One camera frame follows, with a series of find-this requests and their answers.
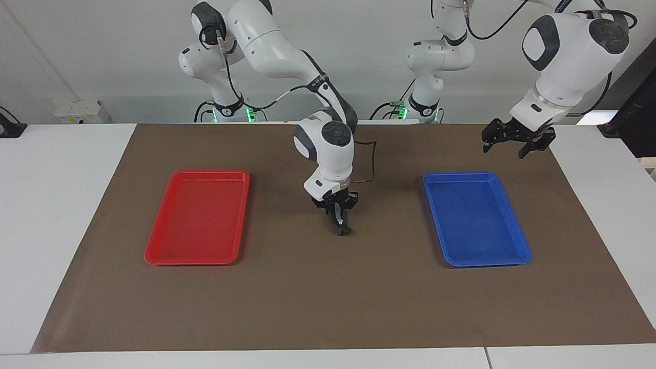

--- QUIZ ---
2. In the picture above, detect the blue plastic tray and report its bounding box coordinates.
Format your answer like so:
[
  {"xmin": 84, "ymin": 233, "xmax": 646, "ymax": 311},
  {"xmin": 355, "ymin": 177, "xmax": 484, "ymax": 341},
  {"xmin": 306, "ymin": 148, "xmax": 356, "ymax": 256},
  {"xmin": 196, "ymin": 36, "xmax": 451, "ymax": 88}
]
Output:
[{"xmin": 423, "ymin": 171, "xmax": 533, "ymax": 268}]

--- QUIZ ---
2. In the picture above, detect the brown table mat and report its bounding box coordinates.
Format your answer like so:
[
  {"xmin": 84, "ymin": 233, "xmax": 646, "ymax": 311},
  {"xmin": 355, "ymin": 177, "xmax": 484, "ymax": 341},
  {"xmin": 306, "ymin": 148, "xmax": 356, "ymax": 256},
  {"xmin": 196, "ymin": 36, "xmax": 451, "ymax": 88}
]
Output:
[{"xmin": 31, "ymin": 123, "xmax": 656, "ymax": 355}]

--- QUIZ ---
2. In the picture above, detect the black monitor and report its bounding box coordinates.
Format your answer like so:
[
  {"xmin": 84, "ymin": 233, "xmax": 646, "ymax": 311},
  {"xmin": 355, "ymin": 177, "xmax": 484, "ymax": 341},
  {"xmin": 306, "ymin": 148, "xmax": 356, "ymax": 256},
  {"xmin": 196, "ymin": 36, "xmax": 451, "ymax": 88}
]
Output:
[{"xmin": 597, "ymin": 38, "xmax": 656, "ymax": 159}]

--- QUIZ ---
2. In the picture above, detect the red plastic tray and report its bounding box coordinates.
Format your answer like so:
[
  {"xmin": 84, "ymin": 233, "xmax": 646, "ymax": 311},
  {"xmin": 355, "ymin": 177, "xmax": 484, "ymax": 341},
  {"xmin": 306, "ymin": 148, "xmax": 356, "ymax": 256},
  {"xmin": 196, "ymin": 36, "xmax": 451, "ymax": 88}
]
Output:
[{"xmin": 144, "ymin": 169, "xmax": 251, "ymax": 267}]

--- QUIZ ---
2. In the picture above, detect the white power strip box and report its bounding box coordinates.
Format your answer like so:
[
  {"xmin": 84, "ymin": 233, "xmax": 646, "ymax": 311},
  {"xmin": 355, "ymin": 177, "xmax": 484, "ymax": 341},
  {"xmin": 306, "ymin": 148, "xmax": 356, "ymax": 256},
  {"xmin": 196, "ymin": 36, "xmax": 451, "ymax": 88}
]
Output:
[{"xmin": 53, "ymin": 99, "xmax": 111, "ymax": 125}]

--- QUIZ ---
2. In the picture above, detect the black clamp on table edge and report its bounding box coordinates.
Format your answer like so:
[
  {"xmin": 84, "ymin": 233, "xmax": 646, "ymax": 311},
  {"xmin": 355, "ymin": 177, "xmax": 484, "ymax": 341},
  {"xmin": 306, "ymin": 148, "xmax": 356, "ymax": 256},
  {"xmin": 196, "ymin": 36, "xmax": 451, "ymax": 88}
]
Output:
[{"xmin": 0, "ymin": 106, "xmax": 28, "ymax": 139}]

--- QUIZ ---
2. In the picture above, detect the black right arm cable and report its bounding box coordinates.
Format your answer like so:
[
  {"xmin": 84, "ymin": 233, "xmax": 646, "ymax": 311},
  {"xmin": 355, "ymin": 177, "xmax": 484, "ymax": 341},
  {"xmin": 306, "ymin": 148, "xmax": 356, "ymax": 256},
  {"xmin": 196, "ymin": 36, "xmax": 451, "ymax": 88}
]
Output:
[{"xmin": 199, "ymin": 23, "xmax": 378, "ymax": 185}]

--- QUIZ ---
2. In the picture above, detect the black base cable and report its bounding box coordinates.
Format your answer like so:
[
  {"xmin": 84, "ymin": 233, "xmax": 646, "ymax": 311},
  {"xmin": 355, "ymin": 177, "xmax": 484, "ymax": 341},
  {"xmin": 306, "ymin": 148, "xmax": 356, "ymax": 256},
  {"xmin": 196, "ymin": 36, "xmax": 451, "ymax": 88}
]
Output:
[
  {"xmin": 194, "ymin": 99, "xmax": 217, "ymax": 124},
  {"xmin": 370, "ymin": 81, "xmax": 417, "ymax": 121}
]

